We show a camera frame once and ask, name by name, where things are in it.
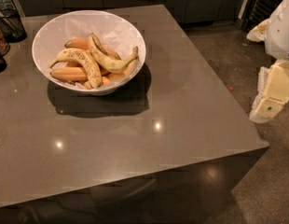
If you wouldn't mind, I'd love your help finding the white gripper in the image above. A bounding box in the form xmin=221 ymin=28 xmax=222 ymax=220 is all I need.
xmin=246 ymin=0 xmax=289 ymax=123

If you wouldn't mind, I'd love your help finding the spotted banana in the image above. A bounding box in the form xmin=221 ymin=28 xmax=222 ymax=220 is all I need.
xmin=88 ymin=33 xmax=138 ymax=73
xmin=48 ymin=48 xmax=103 ymax=88

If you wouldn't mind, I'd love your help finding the orange banana bottom right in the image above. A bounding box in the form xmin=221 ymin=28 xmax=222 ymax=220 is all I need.
xmin=79 ymin=61 xmax=135 ymax=90

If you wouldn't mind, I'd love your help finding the orange banana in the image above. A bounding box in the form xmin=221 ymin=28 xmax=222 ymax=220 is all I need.
xmin=50 ymin=67 xmax=88 ymax=81
xmin=64 ymin=38 xmax=89 ymax=49
xmin=79 ymin=61 xmax=135 ymax=90

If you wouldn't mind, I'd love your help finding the orange banana lower left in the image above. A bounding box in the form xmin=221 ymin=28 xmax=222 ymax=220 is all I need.
xmin=50 ymin=67 xmax=88 ymax=81

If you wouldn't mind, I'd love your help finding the orange banana top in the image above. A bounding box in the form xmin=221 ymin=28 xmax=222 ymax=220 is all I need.
xmin=64 ymin=38 xmax=89 ymax=49

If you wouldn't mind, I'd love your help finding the spotted banana front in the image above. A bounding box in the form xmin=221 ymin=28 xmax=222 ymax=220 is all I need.
xmin=48 ymin=48 xmax=103 ymax=88

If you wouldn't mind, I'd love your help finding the dark woven object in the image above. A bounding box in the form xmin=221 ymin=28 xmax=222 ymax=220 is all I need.
xmin=0 ymin=30 xmax=10 ymax=73

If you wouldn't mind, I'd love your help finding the black wire mesh basket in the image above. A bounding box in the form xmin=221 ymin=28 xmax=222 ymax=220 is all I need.
xmin=0 ymin=8 xmax=27 ymax=43

